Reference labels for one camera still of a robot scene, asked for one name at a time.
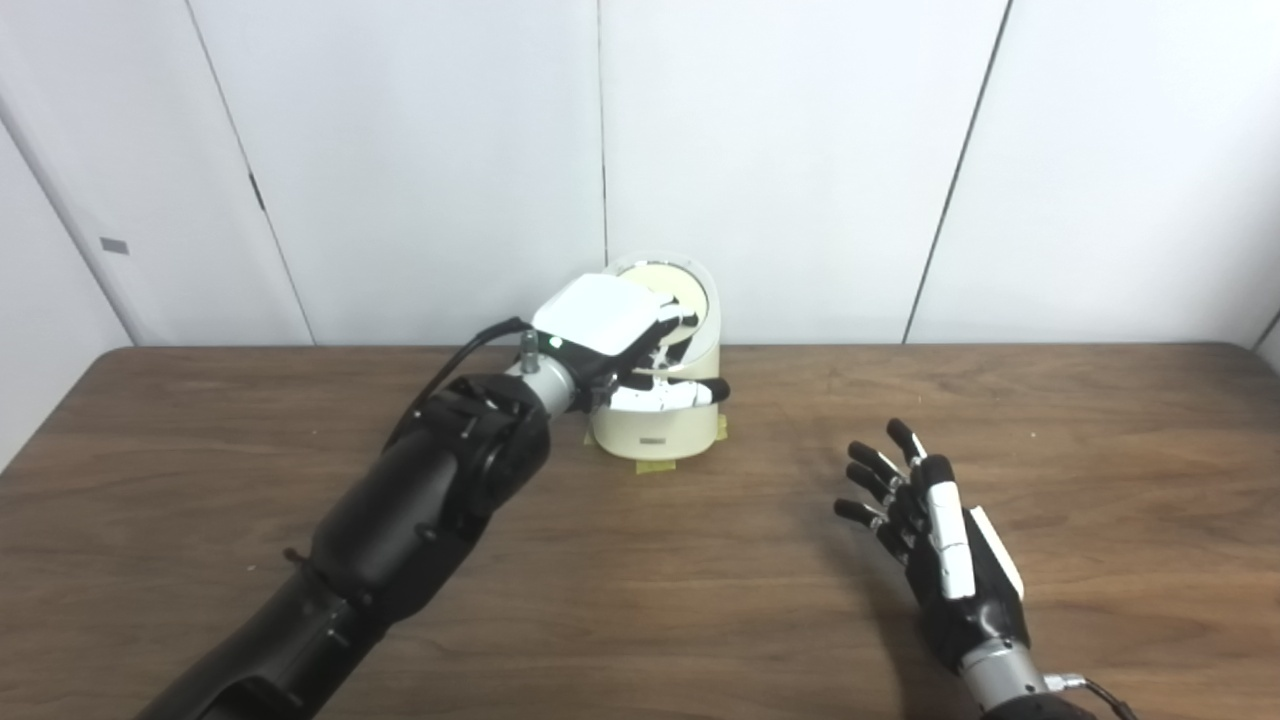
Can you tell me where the round cream bin lid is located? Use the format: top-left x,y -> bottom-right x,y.
618,258 -> 713,371

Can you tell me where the cream-colored bin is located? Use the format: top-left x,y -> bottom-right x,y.
585,253 -> 723,462

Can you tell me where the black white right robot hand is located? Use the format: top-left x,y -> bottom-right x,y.
833,418 -> 1031,673

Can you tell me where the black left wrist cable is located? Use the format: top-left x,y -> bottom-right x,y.
385,316 -> 543,451

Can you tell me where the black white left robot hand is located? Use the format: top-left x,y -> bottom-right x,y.
530,272 -> 731,413

